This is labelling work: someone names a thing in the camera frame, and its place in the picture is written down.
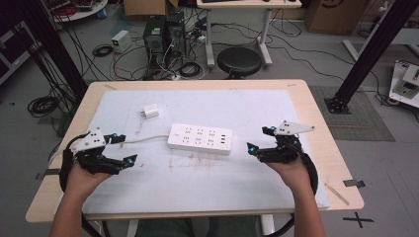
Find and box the white power strip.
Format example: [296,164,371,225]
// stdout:
[167,122,233,156]

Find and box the dark equipment rack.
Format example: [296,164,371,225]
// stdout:
[0,19,43,87]

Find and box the white desk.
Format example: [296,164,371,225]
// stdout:
[196,0,302,68]

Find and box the person's right hand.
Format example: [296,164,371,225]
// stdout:
[265,157,314,196]

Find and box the white power supply box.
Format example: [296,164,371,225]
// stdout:
[111,29,132,54]

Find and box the white power strip cable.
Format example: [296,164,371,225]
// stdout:
[47,133,172,167]

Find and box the light wooden table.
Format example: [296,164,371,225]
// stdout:
[25,78,366,224]

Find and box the cardboard box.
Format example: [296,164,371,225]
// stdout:
[304,0,370,36]
[123,0,179,18]

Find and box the thin wooden strip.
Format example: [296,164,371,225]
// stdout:
[324,182,350,206]

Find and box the white device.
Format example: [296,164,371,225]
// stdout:
[388,59,419,109]

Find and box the black round stool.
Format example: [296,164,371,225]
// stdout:
[216,46,263,80]

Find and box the white charger plug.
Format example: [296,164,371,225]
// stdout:
[140,103,160,119]

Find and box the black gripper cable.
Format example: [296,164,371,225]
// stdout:
[58,132,91,194]
[295,144,320,196]

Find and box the grey tape piece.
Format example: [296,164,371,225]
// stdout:
[342,179,366,189]
[35,168,62,181]

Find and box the grey floor mat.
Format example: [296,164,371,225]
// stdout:
[309,85,396,142]

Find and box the black metal post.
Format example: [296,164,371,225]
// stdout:
[324,0,419,115]
[19,0,88,100]

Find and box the coiled black cable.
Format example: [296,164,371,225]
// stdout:
[179,61,203,79]
[92,43,115,58]
[27,95,60,119]

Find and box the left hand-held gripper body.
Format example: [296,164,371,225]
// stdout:
[69,127,126,176]

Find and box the person's left hand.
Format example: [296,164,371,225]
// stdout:
[64,161,113,201]

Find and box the black computer tower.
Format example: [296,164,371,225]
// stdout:
[165,11,187,57]
[143,15,167,68]

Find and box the round white table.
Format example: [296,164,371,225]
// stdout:
[42,0,109,24]

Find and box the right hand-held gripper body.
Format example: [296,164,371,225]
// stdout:
[256,119,316,165]

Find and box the white table mat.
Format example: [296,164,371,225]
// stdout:
[82,89,330,215]

